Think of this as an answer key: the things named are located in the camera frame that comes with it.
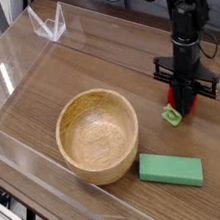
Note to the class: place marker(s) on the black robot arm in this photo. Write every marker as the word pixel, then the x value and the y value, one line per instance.
pixel 188 18

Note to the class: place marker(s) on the red plush strawberry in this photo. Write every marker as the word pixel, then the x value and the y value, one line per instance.
pixel 170 114

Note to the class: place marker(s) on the green rectangular block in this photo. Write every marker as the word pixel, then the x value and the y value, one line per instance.
pixel 171 169

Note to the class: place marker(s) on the clear acrylic tray enclosure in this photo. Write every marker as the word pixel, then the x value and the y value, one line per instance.
pixel 38 77

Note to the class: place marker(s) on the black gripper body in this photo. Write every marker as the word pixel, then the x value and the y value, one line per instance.
pixel 182 70

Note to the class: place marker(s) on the wooden bowl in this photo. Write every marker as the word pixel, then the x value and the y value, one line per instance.
pixel 97 134

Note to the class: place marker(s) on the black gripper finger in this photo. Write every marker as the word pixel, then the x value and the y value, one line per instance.
pixel 178 98
pixel 189 98

